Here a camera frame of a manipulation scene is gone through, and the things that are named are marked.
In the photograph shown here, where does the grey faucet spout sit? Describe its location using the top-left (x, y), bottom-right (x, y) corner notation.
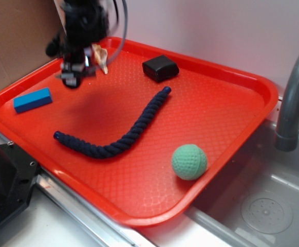
top-left (274, 56), bottom-right (299, 152)

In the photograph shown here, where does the spiral seashell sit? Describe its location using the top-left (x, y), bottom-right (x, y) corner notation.
top-left (92, 44), bottom-right (108, 75)

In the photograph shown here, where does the grey plastic sink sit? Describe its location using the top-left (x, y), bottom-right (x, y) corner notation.
top-left (186, 120), bottom-right (299, 246)

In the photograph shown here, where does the red plastic tray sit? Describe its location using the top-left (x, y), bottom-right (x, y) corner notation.
top-left (0, 41), bottom-right (278, 227)

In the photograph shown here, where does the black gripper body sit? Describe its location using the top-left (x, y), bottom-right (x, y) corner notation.
top-left (46, 1), bottom-right (109, 57)

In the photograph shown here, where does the dark blue twisted rope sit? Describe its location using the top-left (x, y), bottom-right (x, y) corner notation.
top-left (53, 86), bottom-right (172, 160)

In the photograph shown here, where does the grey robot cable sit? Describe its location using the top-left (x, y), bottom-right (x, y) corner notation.
top-left (87, 0), bottom-right (128, 75)

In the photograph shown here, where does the blue rectangular block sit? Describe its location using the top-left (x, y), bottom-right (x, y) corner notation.
top-left (13, 87), bottom-right (52, 113)

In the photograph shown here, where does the metal rail strip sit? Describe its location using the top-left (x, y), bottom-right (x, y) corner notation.
top-left (0, 120), bottom-right (142, 247)

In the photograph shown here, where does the brown cardboard panel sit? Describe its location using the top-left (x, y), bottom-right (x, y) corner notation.
top-left (0, 1), bottom-right (64, 91)

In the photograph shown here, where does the green dimpled ball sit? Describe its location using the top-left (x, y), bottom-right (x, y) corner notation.
top-left (171, 144), bottom-right (208, 181)

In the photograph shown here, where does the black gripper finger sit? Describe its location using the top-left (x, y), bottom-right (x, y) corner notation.
top-left (61, 51), bottom-right (84, 89)
top-left (83, 46), bottom-right (96, 77)

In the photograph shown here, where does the black rounded box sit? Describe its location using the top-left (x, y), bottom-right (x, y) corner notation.
top-left (142, 55), bottom-right (179, 82)

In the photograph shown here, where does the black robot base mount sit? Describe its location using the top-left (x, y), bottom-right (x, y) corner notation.
top-left (0, 144), bottom-right (40, 228)

